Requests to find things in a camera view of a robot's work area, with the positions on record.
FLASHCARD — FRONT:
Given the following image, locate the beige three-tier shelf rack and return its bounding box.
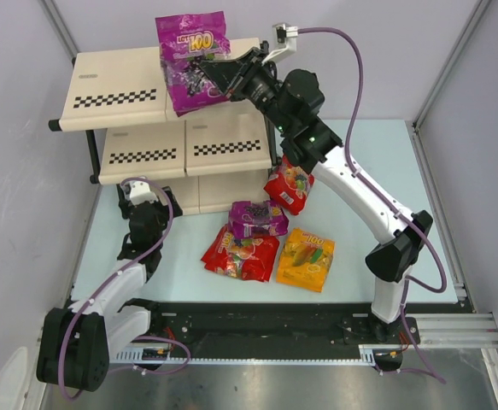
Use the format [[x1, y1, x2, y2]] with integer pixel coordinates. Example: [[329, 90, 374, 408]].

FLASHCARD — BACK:
[[49, 47, 279, 214]]

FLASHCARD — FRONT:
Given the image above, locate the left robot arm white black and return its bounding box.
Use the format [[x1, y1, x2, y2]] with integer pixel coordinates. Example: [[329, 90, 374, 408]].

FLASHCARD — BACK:
[[36, 178, 183, 392]]

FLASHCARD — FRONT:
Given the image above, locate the red fruit candy bag upright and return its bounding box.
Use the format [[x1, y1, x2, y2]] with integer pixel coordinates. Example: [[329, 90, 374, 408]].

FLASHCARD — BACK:
[[264, 155, 315, 215]]

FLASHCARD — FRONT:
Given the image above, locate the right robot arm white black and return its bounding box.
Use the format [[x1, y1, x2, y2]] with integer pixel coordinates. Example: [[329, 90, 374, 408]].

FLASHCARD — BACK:
[[198, 47, 433, 343]]

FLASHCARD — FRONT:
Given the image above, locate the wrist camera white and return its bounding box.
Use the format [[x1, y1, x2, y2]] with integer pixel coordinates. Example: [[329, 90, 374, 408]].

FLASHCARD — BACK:
[[128, 181, 157, 206], [262, 22, 299, 64]]

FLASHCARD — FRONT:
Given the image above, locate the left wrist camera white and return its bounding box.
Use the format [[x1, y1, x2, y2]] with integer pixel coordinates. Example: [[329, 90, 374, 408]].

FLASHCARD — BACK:
[[128, 181, 157, 206]]

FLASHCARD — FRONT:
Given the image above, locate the purple grape candy bag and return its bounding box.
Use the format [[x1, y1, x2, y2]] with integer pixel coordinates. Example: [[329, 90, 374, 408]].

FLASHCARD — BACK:
[[155, 11, 231, 116], [227, 200, 289, 239]]

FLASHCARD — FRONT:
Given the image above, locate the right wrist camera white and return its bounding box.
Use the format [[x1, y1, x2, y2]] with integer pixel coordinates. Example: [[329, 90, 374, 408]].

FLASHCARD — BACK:
[[262, 22, 299, 64]]

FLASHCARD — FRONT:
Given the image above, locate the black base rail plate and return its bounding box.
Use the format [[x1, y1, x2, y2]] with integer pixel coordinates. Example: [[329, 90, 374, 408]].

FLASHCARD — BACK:
[[60, 298, 476, 372]]

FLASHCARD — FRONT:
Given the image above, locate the orange mango candy bag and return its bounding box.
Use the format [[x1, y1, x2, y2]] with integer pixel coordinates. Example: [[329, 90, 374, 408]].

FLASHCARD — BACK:
[[276, 228, 336, 293]]

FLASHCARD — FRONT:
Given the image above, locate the red fruit candy bag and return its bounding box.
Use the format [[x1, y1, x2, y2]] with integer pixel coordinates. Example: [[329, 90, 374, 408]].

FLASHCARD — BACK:
[[264, 155, 315, 215], [201, 225, 279, 283]]

